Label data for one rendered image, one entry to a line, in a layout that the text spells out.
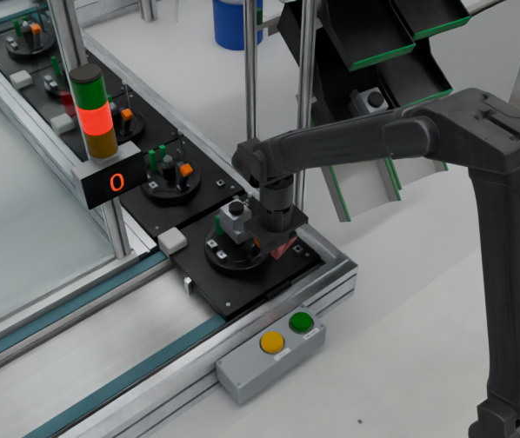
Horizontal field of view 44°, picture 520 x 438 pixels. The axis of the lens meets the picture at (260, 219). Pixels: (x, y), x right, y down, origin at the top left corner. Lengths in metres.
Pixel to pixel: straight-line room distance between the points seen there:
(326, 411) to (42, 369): 0.53
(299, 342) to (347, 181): 0.37
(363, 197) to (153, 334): 0.52
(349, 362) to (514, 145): 0.75
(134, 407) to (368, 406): 0.43
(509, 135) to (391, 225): 0.91
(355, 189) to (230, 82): 0.72
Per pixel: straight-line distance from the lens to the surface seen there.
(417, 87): 1.39
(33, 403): 1.27
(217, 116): 1.85
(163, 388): 1.18
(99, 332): 1.32
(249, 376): 1.18
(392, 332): 1.37
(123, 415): 1.17
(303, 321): 1.23
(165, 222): 1.41
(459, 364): 1.36
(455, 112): 0.69
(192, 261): 1.33
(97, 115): 1.08
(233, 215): 1.25
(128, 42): 2.21
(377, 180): 1.42
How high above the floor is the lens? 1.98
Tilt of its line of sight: 46 degrees down
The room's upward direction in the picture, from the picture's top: straight up
